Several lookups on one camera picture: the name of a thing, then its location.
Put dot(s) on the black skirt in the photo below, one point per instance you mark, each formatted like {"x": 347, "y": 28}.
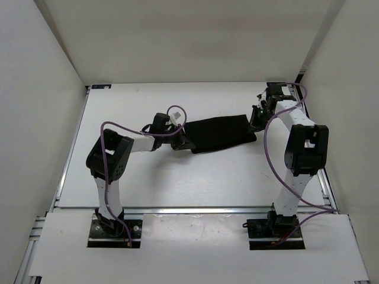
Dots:
{"x": 219, "y": 133}

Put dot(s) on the left blue corner label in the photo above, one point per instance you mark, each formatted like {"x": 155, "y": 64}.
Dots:
{"x": 101, "y": 86}

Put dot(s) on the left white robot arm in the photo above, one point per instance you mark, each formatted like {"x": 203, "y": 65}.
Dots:
{"x": 107, "y": 162}

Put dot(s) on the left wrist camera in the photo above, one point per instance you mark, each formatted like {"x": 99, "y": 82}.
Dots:
{"x": 165, "y": 122}

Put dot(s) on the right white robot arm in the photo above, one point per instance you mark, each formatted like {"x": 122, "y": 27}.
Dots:
{"x": 305, "y": 154}

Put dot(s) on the white front board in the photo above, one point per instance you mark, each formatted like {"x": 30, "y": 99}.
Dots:
{"x": 201, "y": 249}

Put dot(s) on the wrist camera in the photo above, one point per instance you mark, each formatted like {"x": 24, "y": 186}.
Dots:
{"x": 275, "y": 90}
{"x": 165, "y": 122}

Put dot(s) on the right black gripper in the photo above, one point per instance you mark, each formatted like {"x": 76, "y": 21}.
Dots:
{"x": 254, "y": 125}

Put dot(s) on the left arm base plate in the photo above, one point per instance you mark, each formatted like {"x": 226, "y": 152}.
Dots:
{"x": 100, "y": 238}

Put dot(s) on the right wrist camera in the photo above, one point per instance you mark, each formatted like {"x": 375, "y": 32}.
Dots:
{"x": 275, "y": 90}

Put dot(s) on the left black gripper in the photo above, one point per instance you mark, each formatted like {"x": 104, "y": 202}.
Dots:
{"x": 182, "y": 142}

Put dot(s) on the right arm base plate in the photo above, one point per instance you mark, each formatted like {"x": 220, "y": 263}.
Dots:
{"x": 275, "y": 232}

